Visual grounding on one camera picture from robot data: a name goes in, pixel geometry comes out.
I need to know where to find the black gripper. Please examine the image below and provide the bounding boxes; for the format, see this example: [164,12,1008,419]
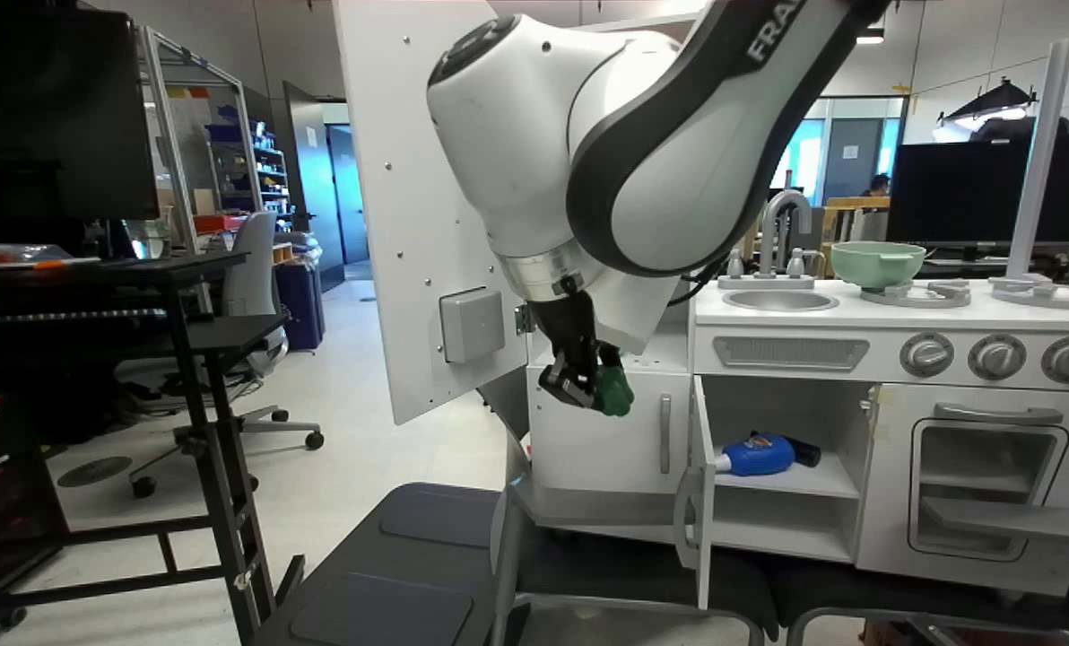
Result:
[531,279,623,411]

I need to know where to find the green toy bell pepper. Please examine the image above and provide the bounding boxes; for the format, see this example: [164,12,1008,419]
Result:
[592,373,636,416]

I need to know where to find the white fridge door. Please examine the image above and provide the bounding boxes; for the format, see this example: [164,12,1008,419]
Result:
[335,0,527,423]

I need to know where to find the mint green toy pot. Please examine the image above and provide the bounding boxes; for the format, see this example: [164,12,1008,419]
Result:
[828,240,924,291]

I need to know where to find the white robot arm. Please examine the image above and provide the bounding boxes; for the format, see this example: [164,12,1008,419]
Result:
[425,0,889,416]

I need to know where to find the white toy fridge cupboard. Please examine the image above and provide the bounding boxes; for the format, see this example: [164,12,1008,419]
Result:
[509,334,693,536]

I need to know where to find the white lower cabinet door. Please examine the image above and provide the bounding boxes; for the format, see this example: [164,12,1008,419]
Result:
[674,381,715,612]

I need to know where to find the grey toy sink basin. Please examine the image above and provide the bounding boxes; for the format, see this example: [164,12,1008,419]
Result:
[723,291,836,312]

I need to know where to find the blue toy bottle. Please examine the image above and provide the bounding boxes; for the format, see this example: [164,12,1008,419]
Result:
[718,436,822,478]

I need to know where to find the grey toy faucet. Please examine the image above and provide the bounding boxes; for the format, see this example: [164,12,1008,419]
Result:
[718,192,815,296]

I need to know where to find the grey toy stove burner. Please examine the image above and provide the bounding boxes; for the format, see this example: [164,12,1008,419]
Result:
[861,279,972,309]

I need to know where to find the grey office chair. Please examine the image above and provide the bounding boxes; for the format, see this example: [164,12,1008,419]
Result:
[116,213,325,504]

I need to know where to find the white toy kitchen counter unit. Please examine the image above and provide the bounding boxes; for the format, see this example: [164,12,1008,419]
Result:
[674,279,1069,597]

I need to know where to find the white toy oven door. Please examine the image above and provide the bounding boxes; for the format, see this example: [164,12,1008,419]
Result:
[861,388,1069,593]

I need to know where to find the grey stove knob middle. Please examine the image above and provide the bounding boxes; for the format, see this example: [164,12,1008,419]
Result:
[967,334,1026,381]

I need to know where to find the black standing desk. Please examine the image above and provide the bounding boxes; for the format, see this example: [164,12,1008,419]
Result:
[0,249,294,642]

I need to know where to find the black computer monitor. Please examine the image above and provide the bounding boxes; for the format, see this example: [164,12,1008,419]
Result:
[0,0,159,259]

